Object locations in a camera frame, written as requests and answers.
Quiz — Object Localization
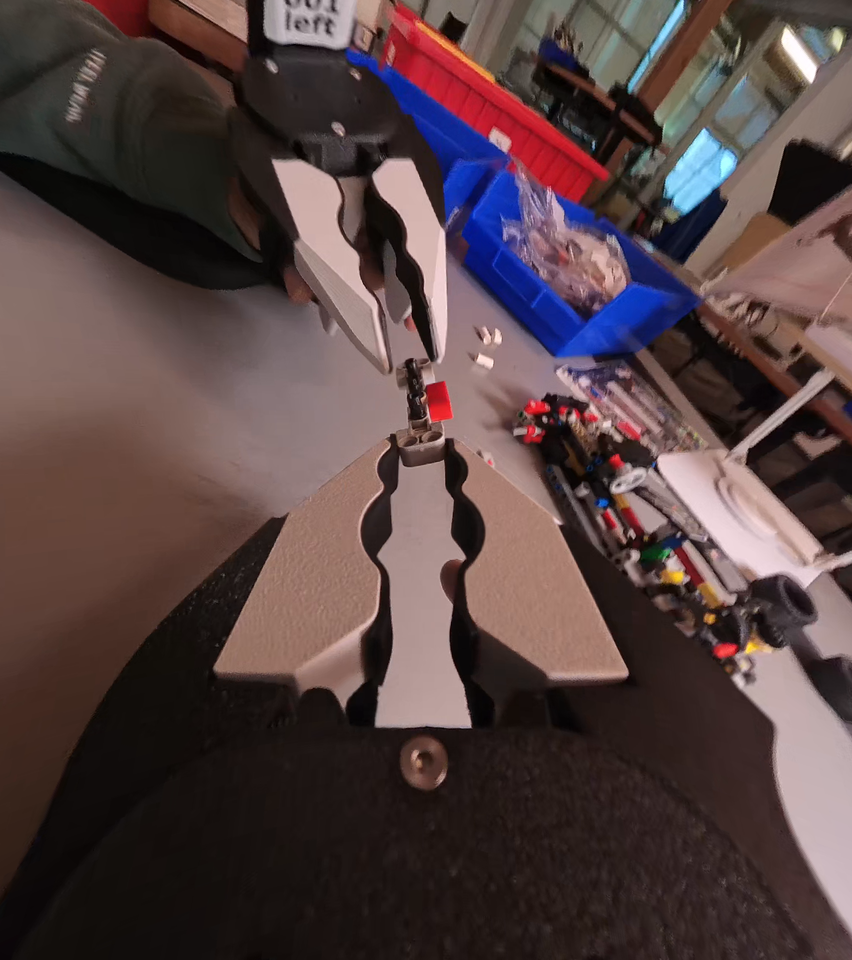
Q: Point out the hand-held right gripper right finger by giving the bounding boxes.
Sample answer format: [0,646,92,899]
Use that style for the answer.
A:
[443,438,631,725]

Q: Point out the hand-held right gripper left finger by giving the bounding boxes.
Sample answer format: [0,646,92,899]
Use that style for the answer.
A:
[213,438,403,706]

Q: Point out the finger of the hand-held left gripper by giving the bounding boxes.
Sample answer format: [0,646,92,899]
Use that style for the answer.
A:
[362,155,449,365]
[272,157,397,376]

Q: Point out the lego car chassis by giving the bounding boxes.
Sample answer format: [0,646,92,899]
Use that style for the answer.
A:
[513,393,781,680]

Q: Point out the grey lego beam assembly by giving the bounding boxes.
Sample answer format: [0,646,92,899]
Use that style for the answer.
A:
[394,358,455,468]

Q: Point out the lego instruction booklet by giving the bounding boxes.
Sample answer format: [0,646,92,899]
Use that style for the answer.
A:
[702,166,852,410]

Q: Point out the clear bags of lego parts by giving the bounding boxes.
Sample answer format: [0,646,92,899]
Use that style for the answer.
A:
[504,157,631,315]

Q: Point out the person's left hand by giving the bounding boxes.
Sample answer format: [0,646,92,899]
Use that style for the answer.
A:
[227,120,319,305]

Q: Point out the blue plastic bin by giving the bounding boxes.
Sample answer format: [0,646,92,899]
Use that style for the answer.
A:
[463,168,702,359]
[345,48,511,219]

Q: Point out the red plastic bin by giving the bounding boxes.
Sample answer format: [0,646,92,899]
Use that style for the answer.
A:
[379,6,612,204]

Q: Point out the holographic sticker sheet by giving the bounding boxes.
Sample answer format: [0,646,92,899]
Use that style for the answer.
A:
[555,360,710,455]

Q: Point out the black chair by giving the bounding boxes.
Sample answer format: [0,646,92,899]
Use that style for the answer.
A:
[777,138,852,228]

